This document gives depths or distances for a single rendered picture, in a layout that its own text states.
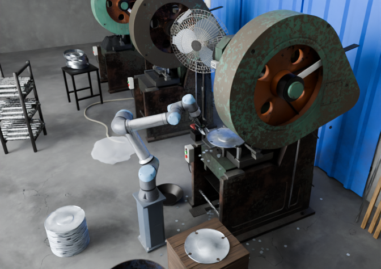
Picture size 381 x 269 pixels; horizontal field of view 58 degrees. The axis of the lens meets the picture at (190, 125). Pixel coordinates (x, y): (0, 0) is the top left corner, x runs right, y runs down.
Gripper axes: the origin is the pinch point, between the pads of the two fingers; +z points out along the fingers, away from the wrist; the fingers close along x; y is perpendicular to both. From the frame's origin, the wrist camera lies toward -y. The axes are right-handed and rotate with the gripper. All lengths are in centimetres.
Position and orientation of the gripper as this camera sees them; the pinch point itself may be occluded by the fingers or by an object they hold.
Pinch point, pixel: (204, 133)
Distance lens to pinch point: 248.4
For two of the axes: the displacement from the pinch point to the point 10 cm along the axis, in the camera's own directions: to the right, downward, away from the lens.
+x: 7.9, -5.8, 1.9
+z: 3.8, 7.1, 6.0
